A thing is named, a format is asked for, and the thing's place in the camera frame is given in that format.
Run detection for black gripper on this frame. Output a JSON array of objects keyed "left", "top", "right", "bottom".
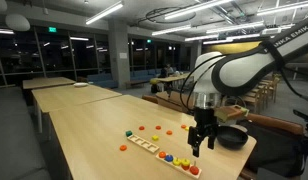
[{"left": 188, "top": 107, "right": 219, "bottom": 158}]

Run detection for wooden peg board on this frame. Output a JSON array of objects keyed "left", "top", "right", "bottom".
[{"left": 155, "top": 151, "right": 203, "bottom": 180}]

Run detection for wooden slotted board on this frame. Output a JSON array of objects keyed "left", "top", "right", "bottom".
[{"left": 126, "top": 133, "right": 160, "bottom": 154}]

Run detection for black bowl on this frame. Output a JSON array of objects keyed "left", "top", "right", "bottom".
[{"left": 216, "top": 125, "right": 249, "bottom": 150}]

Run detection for tan chair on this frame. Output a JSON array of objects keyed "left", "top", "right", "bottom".
[{"left": 157, "top": 90, "right": 195, "bottom": 114}]

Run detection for brown leather chair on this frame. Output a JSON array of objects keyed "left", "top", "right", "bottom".
[
  {"left": 141, "top": 94, "right": 159, "bottom": 105},
  {"left": 239, "top": 112, "right": 307, "bottom": 180}
]

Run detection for wooden chair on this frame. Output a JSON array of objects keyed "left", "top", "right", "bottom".
[
  {"left": 245, "top": 87, "right": 267, "bottom": 114},
  {"left": 260, "top": 77, "right": 282, "bottom": 104}
]

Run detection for wooden table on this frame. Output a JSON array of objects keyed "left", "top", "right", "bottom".
[
  {"left": 31, "top": 84, "right": 123, "bottom": 134},
  {"left": 22, "top": 76, "right": 77, "bottom": 101},
  {"left": 156, "top": 72, "right": 192, "bottom": 93}
]

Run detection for black fabric bag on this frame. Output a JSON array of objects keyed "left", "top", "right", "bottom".
[{"left": 240, "top": 119, "right": 307, "bottom": 178}]

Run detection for seated person dark clothes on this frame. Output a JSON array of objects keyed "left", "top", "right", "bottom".
[{"left": 159, "top": 66, "right": 169, "bottom": 79}]

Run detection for seated person light clothes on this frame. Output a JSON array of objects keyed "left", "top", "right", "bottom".
[{"left": 165, "top": 63, "right": 175, "bottom": 76}]

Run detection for blue sofa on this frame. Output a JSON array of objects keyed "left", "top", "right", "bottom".
[
  {"left": 86, "top": 73, "right": 119, "bottom": 90},
  {"left": 129, "top": 68, "right": 162, "bottom": 83}
]

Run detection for low wooden bench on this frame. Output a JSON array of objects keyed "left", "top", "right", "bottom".
[{"left": 125, "top": 79, "right": 147, "bottom": 89}]

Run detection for concrete pillar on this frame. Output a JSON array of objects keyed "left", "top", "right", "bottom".
[{"left": 107, "top": 19, "right": 131, "bottom": 89}]

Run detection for wrist camera on wooden mount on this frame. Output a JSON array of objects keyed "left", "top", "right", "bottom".
[{"left": 214, "top": 104, "right": 251, "bottom": 123}]

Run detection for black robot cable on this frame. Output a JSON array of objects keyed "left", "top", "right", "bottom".
[{"left": 179, "top": 39, "right": 308, "bottom": 113}]

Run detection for black camera on stand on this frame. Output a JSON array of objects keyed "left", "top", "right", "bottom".
[{"left": 292, "top": 109, "right": 308, "bottom": 158}]

